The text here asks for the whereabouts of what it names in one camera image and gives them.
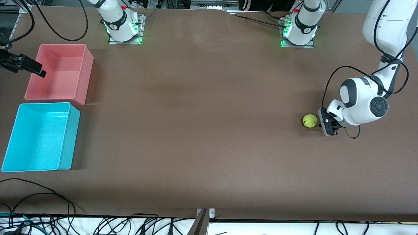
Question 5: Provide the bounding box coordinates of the silver metal bracket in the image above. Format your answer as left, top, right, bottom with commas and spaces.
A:
196, 208, 215, 220

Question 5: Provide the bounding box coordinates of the thick black looping cable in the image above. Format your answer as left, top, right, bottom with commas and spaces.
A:
33, 0, 89, 42

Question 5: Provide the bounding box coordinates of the pink plastic bin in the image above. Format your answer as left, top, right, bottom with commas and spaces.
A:
24, 44, 94, 105

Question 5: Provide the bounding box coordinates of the black base power cable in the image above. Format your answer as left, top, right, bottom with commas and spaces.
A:
225, 9, 285, 27

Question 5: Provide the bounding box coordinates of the blue plastic bin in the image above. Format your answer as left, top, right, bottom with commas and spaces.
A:
1, 102, 81, 173

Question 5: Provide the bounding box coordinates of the dark grey metal bar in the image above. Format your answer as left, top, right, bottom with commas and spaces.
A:
187, 209, 209, 235

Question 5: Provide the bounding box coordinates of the brown table cover sheet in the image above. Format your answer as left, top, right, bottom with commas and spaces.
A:
0, 5, 418, 223

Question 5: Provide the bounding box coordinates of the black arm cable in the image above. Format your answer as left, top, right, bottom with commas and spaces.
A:
6, 0, 34, 46
321, 0, 410, 139

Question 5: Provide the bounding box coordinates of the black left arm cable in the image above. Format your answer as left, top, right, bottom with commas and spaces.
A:
321, 0, 410, 139

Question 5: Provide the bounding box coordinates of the perforated metal rail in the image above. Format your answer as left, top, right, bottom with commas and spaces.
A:
6, 12, 23, 42

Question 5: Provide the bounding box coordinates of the teal cable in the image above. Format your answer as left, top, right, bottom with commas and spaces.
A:
0, 213, 44, 226

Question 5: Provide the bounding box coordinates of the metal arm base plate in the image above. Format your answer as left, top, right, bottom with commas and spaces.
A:
279, 16, 316, 49
108, 13, 146, 45

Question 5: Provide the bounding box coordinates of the long thin black cable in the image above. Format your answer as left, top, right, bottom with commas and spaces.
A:
0, 178, 77, 216

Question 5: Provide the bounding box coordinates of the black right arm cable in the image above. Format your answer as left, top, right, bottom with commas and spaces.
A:
6, 0, 34, 46

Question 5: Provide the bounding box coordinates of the yellow-green tennis ball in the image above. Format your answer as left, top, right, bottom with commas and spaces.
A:
302, 114, 317, 128

